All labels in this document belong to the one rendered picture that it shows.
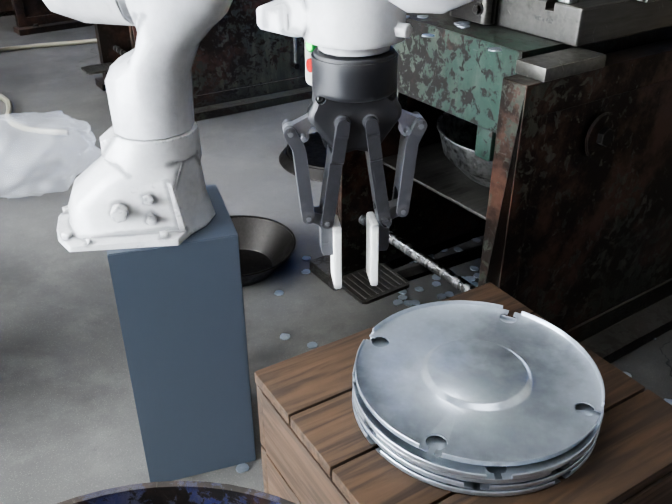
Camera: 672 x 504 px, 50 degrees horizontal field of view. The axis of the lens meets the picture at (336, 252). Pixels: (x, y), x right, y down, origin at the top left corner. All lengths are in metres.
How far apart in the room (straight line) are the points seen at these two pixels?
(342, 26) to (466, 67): 0.71
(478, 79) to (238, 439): 0.73
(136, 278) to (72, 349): 0.61
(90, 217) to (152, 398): 0.31
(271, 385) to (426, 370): 0.19
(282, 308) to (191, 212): 0.66
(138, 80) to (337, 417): 0.49
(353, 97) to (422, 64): 0.77
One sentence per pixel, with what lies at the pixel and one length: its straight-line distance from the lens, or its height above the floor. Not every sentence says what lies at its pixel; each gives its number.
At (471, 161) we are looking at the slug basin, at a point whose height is 0.38.
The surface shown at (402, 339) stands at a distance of 0.92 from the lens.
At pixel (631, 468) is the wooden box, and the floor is 0.35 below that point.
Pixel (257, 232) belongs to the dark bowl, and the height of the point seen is 0.04.
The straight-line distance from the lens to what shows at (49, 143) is 2.26.
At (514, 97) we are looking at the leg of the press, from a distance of 1.13.
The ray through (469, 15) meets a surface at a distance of 1.36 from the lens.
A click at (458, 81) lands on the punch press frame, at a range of 1.31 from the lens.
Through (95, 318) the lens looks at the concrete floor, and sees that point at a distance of 1.70.
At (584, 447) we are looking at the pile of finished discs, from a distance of 0.82.
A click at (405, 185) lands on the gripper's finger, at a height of 0.65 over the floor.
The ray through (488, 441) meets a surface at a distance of 0.80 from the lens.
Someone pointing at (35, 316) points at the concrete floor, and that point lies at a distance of 1.75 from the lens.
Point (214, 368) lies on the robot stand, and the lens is 1.14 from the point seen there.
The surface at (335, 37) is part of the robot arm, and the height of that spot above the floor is 0.80.
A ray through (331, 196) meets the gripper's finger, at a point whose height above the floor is 0.65.
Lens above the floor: 0.94
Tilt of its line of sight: 31 degrees down
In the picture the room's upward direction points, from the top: straight up
